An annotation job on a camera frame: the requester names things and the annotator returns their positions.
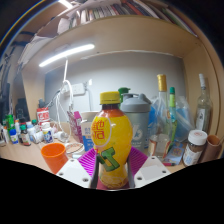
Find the blue plastic bag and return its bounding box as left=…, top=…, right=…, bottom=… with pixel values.
left=148, top=95, right=196, bottom=144

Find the orange plastic cup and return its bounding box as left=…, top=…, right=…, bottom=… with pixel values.
left=40, top=142, right=69, bottom=175

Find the green glass bottle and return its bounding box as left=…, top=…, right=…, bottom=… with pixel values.
left=117, top=87, right=132, bottom=101

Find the red and white can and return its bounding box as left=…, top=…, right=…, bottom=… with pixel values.
left=36, top=107, right=51, bottom=127

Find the brown mug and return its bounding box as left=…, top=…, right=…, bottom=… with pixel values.
left=199, top=134, right=223, bottom=164

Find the green-capped slim bottle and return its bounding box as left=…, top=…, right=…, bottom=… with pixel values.
left=168, top=86, right=178, bottom=141

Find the tall clear glass bottle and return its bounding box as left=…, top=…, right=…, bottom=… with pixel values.
left=194, top=73, right=213, bottom=134

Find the blue flat packet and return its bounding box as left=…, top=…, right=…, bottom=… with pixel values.
left=163, top=141, right=186, bottom=166

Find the white wall power outlet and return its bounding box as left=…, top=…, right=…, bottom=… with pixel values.
left=69, top=83, right=86, bottom=97

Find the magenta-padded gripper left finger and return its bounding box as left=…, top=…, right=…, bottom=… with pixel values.
left=55, top=147, right=101, bottom=189

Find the wooden shelf unit with books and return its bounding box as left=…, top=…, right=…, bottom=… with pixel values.
left=9, top=0, right=224, bottom=161

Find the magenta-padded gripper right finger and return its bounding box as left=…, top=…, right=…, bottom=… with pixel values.
left=125, top=145, right=172, bottom=189

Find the grey shaker bottle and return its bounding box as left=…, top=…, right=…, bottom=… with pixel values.
left=119, top=93, right=152, bottom=154

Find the brown jar with white lid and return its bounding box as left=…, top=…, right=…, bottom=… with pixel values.
left=182, top=129, right=208, bottom=167

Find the white and blue carton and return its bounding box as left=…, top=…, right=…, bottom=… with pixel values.
left=80, top=110, right=101, bottom=153

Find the white led desk lamp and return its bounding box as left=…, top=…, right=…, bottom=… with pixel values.
left=38, top=43, right=96, bottom=129

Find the yellow drink bottle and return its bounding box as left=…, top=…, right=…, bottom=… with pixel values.
left=90, top=91, right=134, bottom=190

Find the small magenta box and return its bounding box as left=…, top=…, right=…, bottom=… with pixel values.
left=66, top=110, right=84, bottom=144

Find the dark bottle with green cap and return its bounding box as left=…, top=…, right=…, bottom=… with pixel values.
left=19, top=124, right=32, bottom=147

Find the gold-capped clear bottle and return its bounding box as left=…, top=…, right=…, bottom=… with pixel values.
left=148, top=73, right=172, bottom=159

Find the ceiling light tube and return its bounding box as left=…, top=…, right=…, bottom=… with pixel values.
left=58, top=0, right=74, bottom=9

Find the white pill bottle blue label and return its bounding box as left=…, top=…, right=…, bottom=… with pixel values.
left=41, top=121, right=54, bottom=144

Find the plain white pill bottle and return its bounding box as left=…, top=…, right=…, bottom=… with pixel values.
left=53, top=130, right=69, bottom=143

